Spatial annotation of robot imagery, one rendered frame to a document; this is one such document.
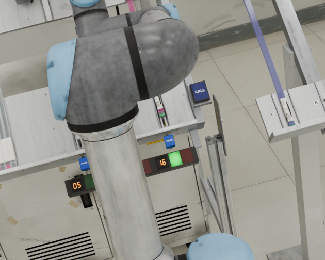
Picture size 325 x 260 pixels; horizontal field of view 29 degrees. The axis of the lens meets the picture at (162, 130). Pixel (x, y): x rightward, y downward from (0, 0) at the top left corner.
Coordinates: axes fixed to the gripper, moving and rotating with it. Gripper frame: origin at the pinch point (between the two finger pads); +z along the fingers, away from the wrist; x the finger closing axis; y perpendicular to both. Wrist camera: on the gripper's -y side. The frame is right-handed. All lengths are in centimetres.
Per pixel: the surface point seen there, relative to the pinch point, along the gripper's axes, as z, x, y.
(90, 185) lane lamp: -5.4, 11.0, -38.0
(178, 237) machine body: 55, -10, -63
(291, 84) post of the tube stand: 0, -47, -26
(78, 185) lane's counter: -5.2, 14.0, -37.2
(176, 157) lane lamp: -5.2, -11.7, -36.6
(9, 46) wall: 179, 48, 49
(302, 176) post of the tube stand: 16, -47, -51
